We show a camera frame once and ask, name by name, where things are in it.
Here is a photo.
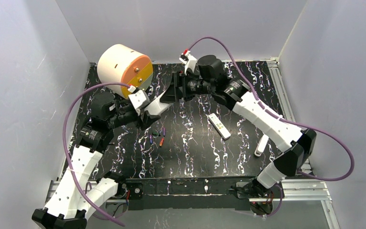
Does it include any white remote with buttons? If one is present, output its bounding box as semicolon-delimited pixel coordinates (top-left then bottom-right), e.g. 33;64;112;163
144;91;173;116

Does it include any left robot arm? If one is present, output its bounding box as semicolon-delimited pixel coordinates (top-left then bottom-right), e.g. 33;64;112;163
32;90;170;229

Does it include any long white remote control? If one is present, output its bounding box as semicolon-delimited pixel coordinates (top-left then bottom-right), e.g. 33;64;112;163
207;113;231;140

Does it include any orange battery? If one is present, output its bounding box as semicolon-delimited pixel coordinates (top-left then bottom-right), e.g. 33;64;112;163
159;138;164;147

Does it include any round three-colour drawer box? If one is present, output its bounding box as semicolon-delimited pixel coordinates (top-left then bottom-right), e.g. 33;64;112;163
97;44;153;90

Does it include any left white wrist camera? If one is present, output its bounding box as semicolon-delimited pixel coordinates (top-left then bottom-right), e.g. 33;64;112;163
128;86;150;115

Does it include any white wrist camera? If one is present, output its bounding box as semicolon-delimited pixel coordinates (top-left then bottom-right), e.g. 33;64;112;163
179;49;197;75
128;86;150;115

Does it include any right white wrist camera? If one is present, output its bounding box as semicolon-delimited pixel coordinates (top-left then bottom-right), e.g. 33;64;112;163
179;49;197;75

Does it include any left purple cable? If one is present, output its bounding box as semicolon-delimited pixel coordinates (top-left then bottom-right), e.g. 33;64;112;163
62;82;133;227

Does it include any purple cable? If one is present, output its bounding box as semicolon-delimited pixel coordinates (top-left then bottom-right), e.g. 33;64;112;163
187;36;356;182
62;82;133;227

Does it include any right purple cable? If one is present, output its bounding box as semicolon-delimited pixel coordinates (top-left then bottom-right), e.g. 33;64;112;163
187;36;356;182

